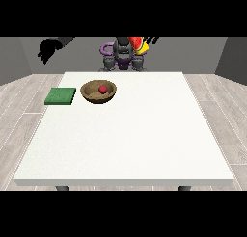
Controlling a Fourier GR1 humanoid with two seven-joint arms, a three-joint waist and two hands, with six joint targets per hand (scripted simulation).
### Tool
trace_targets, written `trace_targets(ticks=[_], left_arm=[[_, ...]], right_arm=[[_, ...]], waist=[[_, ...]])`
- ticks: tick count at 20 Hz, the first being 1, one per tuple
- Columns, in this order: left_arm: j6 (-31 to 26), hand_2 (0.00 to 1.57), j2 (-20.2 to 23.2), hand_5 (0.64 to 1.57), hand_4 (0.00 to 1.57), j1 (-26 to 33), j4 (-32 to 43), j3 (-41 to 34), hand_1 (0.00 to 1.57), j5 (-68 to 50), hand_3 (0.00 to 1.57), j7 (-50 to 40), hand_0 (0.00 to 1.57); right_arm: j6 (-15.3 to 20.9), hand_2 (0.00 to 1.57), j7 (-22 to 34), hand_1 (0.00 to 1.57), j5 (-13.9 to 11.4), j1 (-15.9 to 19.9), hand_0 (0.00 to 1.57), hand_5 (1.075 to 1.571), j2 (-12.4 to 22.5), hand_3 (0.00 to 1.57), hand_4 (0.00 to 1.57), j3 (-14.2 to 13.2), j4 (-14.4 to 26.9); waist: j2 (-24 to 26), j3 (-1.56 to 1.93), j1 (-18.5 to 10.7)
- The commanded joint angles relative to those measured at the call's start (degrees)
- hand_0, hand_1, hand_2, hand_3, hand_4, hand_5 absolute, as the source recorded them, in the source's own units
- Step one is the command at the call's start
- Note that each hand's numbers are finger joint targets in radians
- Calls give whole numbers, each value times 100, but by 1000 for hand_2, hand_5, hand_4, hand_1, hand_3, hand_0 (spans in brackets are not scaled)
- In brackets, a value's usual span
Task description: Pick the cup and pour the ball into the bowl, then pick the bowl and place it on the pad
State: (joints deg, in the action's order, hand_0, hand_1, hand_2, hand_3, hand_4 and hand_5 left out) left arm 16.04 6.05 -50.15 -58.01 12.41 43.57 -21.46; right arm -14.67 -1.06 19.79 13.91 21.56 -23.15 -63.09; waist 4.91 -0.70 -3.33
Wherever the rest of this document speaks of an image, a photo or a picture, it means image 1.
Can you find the green square pad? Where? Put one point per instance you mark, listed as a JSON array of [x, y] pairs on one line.
[[60, 96]]

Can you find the grey robot trunk purple rings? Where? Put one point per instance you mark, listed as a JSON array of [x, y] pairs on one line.
[[122, 58]]

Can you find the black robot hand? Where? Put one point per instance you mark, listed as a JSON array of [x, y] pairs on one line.
[[150, 40], [48, 49]]

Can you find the brown wooden bowl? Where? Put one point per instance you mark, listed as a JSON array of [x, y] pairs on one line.
[[98, 92]]

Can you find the small red ball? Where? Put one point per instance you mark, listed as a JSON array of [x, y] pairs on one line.
[[102, 89]]

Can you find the yellow cup with melon print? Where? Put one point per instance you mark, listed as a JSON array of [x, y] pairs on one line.
[[138, 44]]

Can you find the dark table leg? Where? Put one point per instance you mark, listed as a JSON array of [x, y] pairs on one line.
[[184, 188], [62, 188]]

